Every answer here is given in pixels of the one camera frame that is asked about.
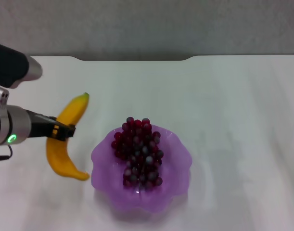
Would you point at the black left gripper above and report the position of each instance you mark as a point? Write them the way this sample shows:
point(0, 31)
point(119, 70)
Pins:
point(41, 126)

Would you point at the purple translucent scalloped bowl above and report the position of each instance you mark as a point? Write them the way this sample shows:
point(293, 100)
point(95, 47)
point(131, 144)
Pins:
point(170, 168)

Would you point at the dark red grape bunch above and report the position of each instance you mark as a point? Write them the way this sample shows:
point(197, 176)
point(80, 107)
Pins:
point(139, 154)

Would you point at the yellow banana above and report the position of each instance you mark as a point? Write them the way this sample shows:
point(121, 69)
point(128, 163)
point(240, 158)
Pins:
point(65, 144)

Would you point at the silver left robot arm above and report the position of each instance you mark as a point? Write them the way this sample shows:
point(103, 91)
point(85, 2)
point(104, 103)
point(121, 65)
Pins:
point(12, 125)

